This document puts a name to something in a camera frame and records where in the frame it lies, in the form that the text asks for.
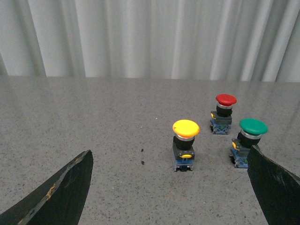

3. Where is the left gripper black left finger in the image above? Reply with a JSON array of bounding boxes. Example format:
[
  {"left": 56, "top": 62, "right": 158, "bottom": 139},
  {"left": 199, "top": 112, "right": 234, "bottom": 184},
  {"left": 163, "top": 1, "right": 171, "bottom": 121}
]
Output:
[{"left": 0, "top": 150, "right": 93, "bottom": 225}]

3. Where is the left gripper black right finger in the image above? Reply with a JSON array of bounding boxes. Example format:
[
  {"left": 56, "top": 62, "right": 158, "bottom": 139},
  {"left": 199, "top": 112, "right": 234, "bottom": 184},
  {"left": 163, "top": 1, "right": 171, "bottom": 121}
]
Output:
[{"left": 247, "top": 145, "right": 300, "bottom": 225}]

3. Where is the yellow mushroom push button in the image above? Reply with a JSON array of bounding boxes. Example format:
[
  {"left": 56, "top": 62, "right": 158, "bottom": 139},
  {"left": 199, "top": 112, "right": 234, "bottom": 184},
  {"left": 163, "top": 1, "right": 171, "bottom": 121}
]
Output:
[{"left": 172, "top": 119, "right": 200, "bottom": 172}]

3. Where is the red mushroom push button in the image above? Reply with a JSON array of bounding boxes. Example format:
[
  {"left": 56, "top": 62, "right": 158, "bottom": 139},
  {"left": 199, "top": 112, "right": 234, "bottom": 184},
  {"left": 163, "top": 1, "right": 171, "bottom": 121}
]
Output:
[{"left": 210, "top": 94, "right": 237, "bottom": 135}]

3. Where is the white pleated curtain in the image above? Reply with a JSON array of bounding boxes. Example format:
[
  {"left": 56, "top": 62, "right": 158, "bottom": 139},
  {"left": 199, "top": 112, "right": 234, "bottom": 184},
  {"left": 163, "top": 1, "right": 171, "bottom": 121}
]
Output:
[{"left": 0, "top": 0, "right": 300, "bottom": 82}]

